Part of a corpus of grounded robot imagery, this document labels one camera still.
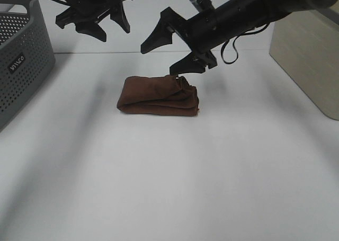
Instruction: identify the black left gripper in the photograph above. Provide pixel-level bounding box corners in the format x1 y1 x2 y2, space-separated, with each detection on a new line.
56 0 130 42

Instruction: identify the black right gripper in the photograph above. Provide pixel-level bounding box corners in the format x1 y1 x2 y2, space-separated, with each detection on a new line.
140 3 254 75

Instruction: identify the brown towel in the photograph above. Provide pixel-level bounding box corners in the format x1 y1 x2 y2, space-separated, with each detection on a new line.
117 75 199 117

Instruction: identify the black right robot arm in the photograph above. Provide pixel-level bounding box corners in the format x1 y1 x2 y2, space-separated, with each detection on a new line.
140 0 338 75

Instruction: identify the grey perforated plastic basket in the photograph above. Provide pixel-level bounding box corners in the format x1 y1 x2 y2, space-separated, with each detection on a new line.
1 0 56 128

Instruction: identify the beige storage box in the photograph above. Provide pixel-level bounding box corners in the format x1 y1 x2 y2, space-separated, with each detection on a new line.
269 11 338 120

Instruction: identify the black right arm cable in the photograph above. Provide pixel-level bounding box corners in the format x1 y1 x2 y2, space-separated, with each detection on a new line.
221 23 270 66

